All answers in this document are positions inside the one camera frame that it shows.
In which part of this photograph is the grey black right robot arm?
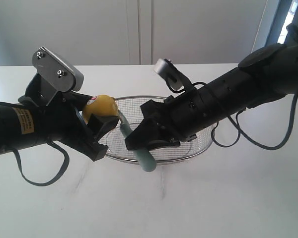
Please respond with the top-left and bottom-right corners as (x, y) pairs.
(125, 24), (298, 151)

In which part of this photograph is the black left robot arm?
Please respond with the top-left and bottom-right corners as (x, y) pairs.
(0, 75), (119, 161)

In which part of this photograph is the oval wire mesh basket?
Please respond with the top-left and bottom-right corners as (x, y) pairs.
(99, 95), (216, 165)

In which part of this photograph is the yellow lemon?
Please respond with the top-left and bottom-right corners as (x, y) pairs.
(82, 95), (118, 123)

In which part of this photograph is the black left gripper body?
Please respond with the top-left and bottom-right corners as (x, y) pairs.
(18, 74), (109, 162)

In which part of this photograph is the grey left arm cable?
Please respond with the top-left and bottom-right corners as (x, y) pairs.
(12, 141), (70, 187)

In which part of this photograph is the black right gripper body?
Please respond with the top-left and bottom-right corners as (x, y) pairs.
(141, 91), (215, 142)

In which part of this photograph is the dark window frame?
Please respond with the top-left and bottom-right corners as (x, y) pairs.
(253, 0), (298, 50)

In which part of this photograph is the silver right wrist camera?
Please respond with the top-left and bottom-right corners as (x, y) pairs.
(154, 59), (193, 93)

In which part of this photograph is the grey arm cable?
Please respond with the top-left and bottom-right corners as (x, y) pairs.
(210, 84), (298, 151)
(12, 141), (70, 187)

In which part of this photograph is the teal handled peeler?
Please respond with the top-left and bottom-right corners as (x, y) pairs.
(118, 110), (157, 172)

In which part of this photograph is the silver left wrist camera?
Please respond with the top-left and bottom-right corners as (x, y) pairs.
(26, 47), (84, 106)

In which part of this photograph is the grey right arm cable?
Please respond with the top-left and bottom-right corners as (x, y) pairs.
(210, 84), (298, 151)

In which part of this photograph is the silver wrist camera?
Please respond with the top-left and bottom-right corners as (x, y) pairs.
(26, 47), (84, 106)
(154, 59), (193, 93)

